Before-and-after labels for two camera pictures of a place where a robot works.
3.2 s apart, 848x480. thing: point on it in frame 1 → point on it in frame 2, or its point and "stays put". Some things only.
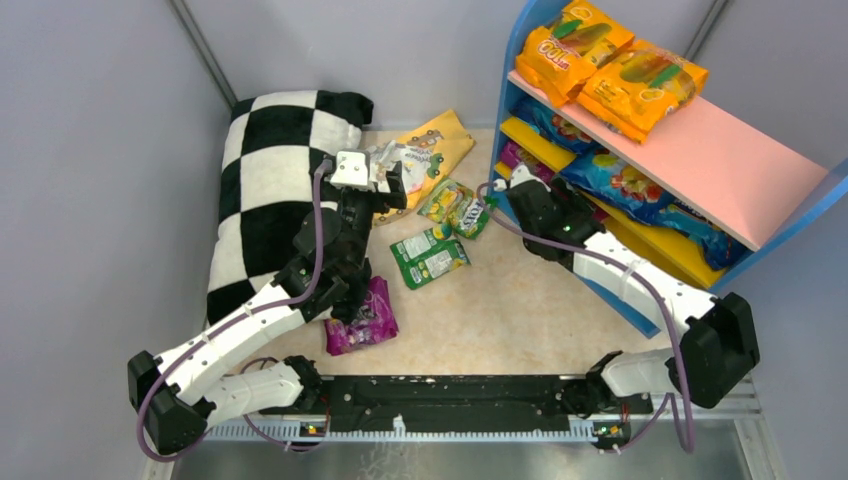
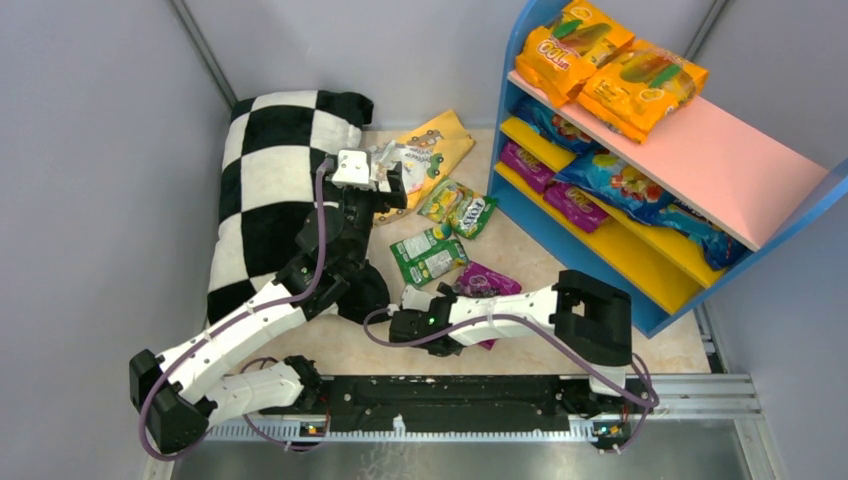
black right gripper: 515,196 → 365,299
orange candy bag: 557,59 stays put
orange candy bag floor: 639,86 stays put
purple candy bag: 373,324 → 476,280
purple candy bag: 512,155 stays put
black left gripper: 390,189 stays put
